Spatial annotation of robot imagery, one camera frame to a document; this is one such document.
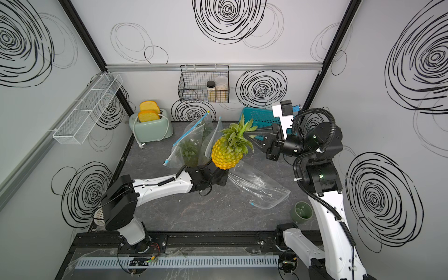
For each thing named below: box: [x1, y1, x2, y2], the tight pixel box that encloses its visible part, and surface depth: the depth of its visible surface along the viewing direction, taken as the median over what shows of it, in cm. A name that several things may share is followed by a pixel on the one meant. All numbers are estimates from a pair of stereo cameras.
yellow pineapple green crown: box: [211, 114, 258, 170], surface depth 50 cm
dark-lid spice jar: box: [206, 80, 216, 103], surface depth 87 cm
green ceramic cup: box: [290, 201, 314, 224], surface depth 79 cm
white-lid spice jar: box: [214, 75, 229, 103], surface depth 86 cm
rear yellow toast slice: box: [139, 100, 161, 114], surface depth 102 cm
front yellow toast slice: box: [137, 110, 160, 123], surface depth 98 cm
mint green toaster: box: [128, 108, 174, 143], surface depth 103 cm
